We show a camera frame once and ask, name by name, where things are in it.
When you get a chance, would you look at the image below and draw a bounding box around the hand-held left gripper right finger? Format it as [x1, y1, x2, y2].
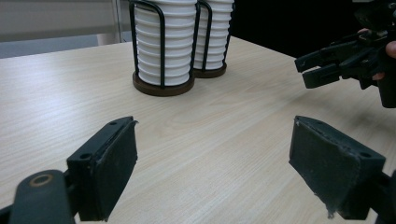
[288, 115, 387, 221]

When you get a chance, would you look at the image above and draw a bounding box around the tall stack of paper cups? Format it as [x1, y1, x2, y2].
[193, 0, 235, 71]

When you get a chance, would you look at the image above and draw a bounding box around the black wire cup holder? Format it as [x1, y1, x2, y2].
[128, 0, 233, 97]

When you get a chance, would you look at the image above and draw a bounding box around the black curtain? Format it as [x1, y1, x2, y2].
[230, 0, 362, 60]

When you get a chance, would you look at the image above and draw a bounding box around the short stack of paper cups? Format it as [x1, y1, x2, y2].
[134, 0, 198, 87]

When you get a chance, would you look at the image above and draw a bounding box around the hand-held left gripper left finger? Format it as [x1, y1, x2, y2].
[65, 116, 139, 222]

